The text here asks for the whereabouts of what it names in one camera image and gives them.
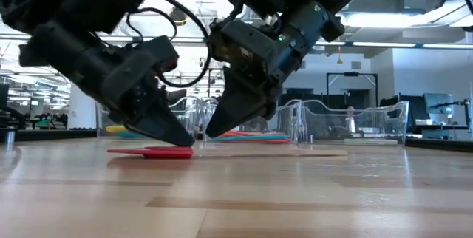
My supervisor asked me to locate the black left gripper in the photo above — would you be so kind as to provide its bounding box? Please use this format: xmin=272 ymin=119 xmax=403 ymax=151
xmin=18 ymin=21 xmax=196 ymax=147

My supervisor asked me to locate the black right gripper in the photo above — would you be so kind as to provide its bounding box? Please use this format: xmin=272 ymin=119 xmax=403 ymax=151
xmin=205 ymin=18 xmax=284 ymax=138

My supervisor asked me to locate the red spatula wooden handle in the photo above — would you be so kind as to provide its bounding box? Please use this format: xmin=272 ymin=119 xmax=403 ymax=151
xmin=106 ymin=146 xmax=348 ymax=160

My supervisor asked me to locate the light blue silicone spatula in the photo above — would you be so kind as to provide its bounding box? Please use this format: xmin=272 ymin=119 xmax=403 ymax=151
xmin=208 ymin=134 xmax=292 ymax=143

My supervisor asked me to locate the orange wide silicone spatula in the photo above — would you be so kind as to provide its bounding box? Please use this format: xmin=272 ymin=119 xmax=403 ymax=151
xmin=220 ymin=129 xmax=282 ymax=137

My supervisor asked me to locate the yellow silicone spoon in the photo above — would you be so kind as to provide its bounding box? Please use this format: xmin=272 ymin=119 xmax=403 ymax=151
xmin=106 ymin=124 xmax=129 ymax=134

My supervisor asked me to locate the clear plastic bin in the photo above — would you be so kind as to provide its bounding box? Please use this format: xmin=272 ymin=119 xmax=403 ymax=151
xmin=95 ymin=95 xmax=208 ymax=141
xmin=297 ymin=99 xmax=410 ymax=147
xmin=199 ymin=96 xmax=302 ymax=145

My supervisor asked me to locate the dark monitor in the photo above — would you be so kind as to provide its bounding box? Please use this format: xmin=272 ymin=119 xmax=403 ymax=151
xmin=166 ymin=89 xmax=188 ymax=106

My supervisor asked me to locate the white building column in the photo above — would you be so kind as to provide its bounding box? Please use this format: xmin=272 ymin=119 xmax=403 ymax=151
xmin=67 ymin=82 xmax=99 ymax=130

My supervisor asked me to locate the metal cylinder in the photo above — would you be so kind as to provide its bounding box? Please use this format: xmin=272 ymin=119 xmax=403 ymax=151
xmin=5 ymin=129 xmax=16 ymax=151

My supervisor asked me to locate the grey monitor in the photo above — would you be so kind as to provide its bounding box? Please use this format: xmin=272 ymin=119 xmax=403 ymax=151
xmin=423 ymin=92 xmax=455 ymax=120

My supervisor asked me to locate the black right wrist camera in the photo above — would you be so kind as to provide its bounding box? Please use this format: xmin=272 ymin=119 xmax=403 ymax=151
xmin=275 ymin=0 xmax=347 ymax=73

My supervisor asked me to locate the black gantry frame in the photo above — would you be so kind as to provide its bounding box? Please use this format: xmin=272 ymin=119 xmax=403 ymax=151
xmin=326 ymin=71 xmax=379 ymax=108

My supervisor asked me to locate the hanging black cable reel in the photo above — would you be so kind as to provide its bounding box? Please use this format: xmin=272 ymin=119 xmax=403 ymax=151
xmin=169 ymin=7 xmax=188 ymax=27

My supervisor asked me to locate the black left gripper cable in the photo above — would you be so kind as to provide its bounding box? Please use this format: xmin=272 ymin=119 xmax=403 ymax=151
xmin=118 ymin=0 xmax=212 ymax=89

